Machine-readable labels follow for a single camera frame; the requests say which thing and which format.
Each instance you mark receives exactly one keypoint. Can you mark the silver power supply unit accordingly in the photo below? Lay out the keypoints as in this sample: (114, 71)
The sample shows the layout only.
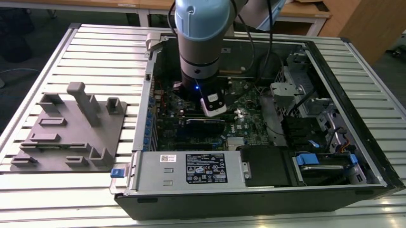
(152, 173)

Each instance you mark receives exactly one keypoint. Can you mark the green Dell motherboard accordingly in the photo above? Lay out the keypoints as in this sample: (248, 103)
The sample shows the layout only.
(250, 111)

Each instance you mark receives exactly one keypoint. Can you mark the black plastic bay shroud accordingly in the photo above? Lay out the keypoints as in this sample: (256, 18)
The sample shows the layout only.
(266, 166)

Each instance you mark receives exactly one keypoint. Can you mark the black graphics card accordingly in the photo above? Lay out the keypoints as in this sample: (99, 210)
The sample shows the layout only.
(206, 128)

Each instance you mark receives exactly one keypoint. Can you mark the hard disk in blue carrier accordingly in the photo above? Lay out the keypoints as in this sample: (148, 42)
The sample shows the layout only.
(307, 158)

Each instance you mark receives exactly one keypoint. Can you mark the brown cardboard box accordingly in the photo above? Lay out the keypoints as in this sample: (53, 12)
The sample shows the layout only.
(314, 3)

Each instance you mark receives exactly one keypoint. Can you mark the black open PC case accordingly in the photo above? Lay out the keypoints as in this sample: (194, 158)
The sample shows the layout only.
(254, 206)

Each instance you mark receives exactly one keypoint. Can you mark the wooden desk white frame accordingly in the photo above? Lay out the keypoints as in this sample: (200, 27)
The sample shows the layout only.
(79, 2)
(158, 3)

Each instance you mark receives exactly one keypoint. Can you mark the wooden cabinet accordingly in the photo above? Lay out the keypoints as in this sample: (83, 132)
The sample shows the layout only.
(365, 23)

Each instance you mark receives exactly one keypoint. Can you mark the blue plastic case latch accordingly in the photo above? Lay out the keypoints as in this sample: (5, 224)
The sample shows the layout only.
(116, 173)

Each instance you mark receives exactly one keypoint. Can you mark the grey plastic parts rack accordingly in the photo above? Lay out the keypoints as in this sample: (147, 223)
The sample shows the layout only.
(79, 142)

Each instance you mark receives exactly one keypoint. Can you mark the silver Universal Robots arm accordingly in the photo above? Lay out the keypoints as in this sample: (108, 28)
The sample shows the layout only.
(199, 52)

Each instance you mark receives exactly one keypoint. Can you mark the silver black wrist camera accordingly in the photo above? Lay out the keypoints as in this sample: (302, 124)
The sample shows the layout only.
(214, 107)

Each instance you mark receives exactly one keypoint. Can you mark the silver metal drive cage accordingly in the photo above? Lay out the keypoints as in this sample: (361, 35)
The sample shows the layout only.
(284, 88)

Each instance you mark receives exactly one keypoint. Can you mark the silver finned chipset heatsink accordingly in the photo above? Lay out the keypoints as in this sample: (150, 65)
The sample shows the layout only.
(236, 141)

